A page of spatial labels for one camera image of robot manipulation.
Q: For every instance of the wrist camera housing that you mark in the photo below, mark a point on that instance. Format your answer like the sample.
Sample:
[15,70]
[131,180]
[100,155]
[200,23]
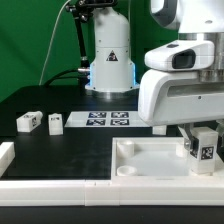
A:
[181,55]

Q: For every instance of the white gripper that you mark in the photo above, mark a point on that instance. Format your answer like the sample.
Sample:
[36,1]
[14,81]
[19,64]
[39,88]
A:
[180,98]

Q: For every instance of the white sheet with markers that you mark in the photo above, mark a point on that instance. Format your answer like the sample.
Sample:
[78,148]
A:
[111,119]

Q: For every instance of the white square tabletop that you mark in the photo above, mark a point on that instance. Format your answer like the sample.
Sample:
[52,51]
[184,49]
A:
[150,157]

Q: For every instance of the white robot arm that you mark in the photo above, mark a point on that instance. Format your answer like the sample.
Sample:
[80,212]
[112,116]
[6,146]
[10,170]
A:
[112,71]

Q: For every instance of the black camera stand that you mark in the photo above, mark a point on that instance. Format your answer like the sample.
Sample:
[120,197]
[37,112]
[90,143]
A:
[82,11]

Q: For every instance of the white U-shaped fence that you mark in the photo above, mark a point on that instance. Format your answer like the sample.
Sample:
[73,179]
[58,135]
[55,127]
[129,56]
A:
[207,189]

